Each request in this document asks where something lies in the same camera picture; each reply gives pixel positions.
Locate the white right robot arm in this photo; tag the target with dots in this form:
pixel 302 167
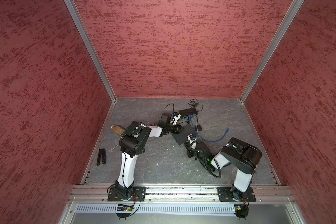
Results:
pixel 243 156

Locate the aluminium right corner post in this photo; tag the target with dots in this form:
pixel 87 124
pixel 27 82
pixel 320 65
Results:
pixel 278 36

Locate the black tool by left wall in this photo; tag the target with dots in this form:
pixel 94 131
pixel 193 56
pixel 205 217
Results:
pixel 101 159

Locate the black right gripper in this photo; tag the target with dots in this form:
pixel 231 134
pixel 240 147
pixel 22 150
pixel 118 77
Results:
pixel 189 149

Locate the black network switch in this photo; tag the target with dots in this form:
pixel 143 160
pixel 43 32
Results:
pixel 188 112
pixel 182 136

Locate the black power adapter with cable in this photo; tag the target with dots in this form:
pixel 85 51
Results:
pixel 194 103

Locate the glass jar with brown contents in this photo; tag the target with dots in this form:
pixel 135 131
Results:
pixel 117 130

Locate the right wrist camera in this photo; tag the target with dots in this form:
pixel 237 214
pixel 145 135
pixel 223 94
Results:
pixel 192 138

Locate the aluminium left corner post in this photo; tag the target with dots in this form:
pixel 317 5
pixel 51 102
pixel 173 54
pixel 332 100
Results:
pixel 70 4

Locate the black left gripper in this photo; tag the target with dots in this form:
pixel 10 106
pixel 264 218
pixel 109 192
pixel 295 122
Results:
pixel 178 128

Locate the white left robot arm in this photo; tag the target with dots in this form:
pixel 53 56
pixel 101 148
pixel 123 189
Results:
pixel 132 143

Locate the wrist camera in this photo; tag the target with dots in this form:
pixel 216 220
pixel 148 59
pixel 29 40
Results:
pixel 192 138
pixel 175 117

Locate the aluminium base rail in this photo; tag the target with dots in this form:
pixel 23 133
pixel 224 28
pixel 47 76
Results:
pixel 195 194

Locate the aluminium corner post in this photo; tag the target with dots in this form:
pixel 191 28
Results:
pixel 70 4
pixel 278 36

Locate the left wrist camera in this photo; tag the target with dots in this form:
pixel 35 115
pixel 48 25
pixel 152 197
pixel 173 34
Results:
pixel 175 117

